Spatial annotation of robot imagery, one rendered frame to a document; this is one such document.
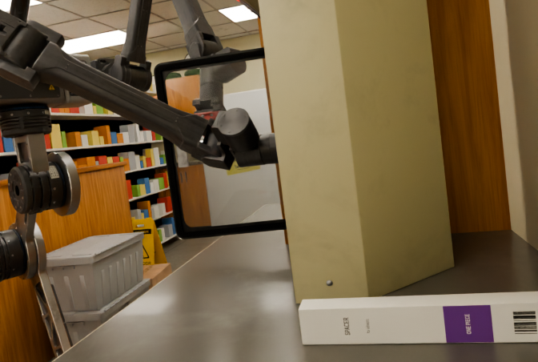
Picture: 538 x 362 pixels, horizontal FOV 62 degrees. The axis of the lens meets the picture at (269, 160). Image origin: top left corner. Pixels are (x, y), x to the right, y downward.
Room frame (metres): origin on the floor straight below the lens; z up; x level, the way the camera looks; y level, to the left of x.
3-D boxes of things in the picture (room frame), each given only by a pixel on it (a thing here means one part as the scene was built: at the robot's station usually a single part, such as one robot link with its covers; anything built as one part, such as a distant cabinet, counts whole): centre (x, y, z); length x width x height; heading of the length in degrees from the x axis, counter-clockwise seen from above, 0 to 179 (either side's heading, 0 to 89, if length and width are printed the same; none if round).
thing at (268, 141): (0.83, -0.03, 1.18); 0.10 x 0.07 x 0.07; 165
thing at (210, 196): (1.00, 0.08, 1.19); 0.30 x 0.01 x 0.40; 83
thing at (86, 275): (2.84, 1.18, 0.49); 0.60 x 0.42 x 0.33; 166
